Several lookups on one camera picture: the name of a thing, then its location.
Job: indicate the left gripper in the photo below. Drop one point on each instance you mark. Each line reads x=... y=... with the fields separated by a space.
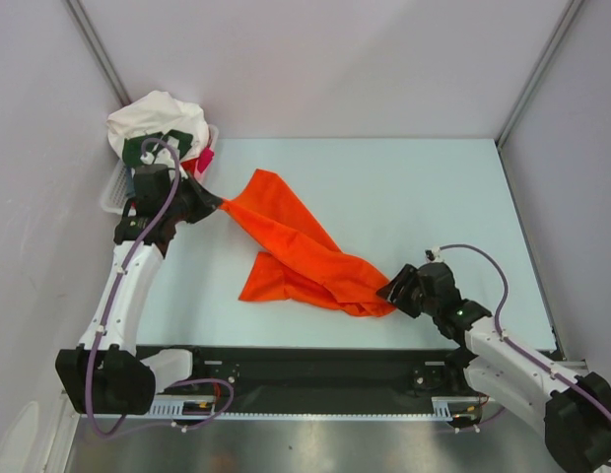
x=206 y=200

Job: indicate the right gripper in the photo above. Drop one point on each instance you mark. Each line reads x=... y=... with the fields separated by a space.
x=414 y=291

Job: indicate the orange t shirt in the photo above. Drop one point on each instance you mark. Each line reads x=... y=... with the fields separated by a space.
x=299 y=260

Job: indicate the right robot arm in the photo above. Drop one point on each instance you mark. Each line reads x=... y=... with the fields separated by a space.
x=570 y=411

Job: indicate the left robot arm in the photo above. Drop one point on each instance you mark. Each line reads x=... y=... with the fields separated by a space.
x=103 y=375

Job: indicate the red t shirt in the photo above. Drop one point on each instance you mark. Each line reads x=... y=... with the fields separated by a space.
x=193 y=168

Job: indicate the pink garment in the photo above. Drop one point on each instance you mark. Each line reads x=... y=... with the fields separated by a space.
x=204 y=160

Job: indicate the green and white t shirt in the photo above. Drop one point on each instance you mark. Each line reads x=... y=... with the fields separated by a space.
x=133 y=148

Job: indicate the white plastic basket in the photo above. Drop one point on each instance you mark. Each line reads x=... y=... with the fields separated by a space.
x=119 y=187

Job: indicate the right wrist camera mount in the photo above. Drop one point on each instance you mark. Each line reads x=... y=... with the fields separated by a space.
x=433 y=255

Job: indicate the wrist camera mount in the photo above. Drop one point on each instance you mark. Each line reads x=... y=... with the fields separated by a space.
x=433 y=255
x=150 y=158

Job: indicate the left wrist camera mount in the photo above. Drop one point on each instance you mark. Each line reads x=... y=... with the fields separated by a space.
x=150 y=158

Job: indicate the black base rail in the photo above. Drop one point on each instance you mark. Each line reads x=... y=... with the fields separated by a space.
x=251 y=372

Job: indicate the white slotted cable duct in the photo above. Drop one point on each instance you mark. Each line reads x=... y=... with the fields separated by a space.
x=326 y=406

